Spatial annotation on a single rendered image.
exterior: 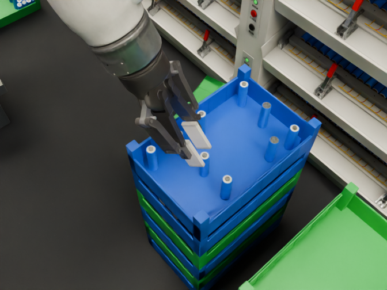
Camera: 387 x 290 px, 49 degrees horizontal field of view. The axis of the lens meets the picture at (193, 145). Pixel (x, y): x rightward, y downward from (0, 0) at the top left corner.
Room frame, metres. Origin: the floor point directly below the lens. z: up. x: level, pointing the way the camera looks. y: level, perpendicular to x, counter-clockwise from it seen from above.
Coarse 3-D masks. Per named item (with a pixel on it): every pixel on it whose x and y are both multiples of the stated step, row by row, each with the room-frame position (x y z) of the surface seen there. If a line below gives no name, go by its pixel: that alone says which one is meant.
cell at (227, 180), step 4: (224, 176) 0.36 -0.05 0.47; (228, 176) 0.36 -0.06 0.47; (224, 180) 0.35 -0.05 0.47; (228, 180) 0.35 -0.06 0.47; (232, 180) 0.35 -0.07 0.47; (224, 184) 0.35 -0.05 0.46; (228, 184) 0.35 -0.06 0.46; (224, 188) 0.35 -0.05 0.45; (228, 188) 0.35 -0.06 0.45; (224, 192) 0.35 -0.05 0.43; (228, 192) 0.35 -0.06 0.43; (224, 196) 0.35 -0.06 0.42; (228, 196) 0.35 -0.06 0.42
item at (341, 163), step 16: (272, 80) 0.85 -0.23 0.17; (288, 96) 0.80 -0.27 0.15; (304, 112) 0.75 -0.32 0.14; (320, 112) 0.74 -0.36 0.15; (320, 128) 0.70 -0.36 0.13; (336, 128) 0.68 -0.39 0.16; (320, 144) 0.66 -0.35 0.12; (336, 144) 0.65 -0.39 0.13; (352, 144) 0.63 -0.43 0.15; (320, 160) 0.61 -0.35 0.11; (336, 160) 0.61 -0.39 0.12; (352, 160) 0.60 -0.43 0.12; (368, 160) 0.58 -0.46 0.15; (336, 176) 0.57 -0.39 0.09; (352, 176) 0.56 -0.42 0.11; (368, 176) 0.55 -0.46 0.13; (384, 176) 0.54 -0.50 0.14; (368, 192) 0.51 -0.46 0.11; (384, 192) 0.50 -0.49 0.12; (384, 208) 0.46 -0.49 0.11
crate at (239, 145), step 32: (224, 96) 0.57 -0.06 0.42; (256, 96) 0.58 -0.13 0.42; (224, 128) 0.51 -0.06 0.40; (256, 128) 0.51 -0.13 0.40; (288, 128) 0.51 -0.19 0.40; (160, 160) 0.43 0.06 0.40; (224, 160) 0.43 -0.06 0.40; (256, 160) 0.43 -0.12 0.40; (288, 160) 0.41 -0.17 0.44; (160, 192) 0.35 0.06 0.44; (192, 192) 0.36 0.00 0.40; (256, 192) 0.36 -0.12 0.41; (192, 224) 0.28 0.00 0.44
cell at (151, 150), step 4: (148, 148) 0.42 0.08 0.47; (152, 148) 0.42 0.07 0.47; (148, 152) 0.41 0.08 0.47; (152, 152) 0.41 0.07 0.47; (156, 152) 0.41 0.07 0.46; (148, 156) 0.41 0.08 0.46; (152, 156) 0.41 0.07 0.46; (156, 156) 0.41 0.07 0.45; (148, 160) 0.41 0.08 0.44; (152, 160) 0.41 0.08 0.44; (156, 160) 0.41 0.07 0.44; (152, 164) 0.41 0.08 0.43; (156, 164) 0.41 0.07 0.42; (152, 168) 0.41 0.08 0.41; (156, 168) 0.41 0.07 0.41
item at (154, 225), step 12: (288, 192) 0.45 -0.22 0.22; (276, 204) 0.43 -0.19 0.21; (144, 216) 0.41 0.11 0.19; (264, 216) 0.40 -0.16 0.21; (156, 228) 0.37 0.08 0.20; (252, 228) 0.37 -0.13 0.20; (168, 240) 0.34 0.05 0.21; (240, 240) 0.35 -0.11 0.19; (180, 252) 0.31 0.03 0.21; (228, 252) 0.32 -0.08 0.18; (192, 264) 0.30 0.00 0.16; (216, 264) 0.30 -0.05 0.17
